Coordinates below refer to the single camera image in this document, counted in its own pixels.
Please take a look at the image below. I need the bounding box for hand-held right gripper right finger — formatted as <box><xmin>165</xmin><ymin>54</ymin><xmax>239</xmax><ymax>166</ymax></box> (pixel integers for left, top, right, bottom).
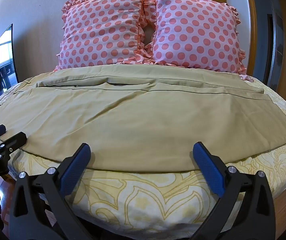
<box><xmin>192</xmin><ymin>142</ymin><xmax>280</xmax><ymax>240</ymax></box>

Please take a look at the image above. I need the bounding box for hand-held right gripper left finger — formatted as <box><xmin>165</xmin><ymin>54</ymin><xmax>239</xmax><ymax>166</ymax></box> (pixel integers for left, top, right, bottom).
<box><xmin>9</xmin><ymin>143</ymin><xmax>92</xmax><ymax>240</ymax></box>

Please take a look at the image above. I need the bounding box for yellow patterned bed sheet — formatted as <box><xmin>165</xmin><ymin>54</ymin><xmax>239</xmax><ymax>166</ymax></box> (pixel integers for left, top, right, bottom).
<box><xmin>0</xmin><ymin>79</ymin><xmax>286</xmax><ymax>233</ymax></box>

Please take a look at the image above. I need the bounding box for pink polka dot pillow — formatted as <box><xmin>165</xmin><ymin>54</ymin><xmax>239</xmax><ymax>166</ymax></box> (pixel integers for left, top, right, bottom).
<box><xmin>54</xmin><ymin>0</ymin><xmax>156</xmax><ymax>72</ymax></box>
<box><xmin>143</xmin><ymin>0</ymin><xmax>255</xmax><ymax>82</ymax></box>

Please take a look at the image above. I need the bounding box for wooden door frame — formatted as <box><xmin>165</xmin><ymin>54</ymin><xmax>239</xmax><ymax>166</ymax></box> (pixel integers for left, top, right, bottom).
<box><xmin>199</xmin><ymin>0</ymin><xmax>286</xmax><ymax>105</ymax></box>

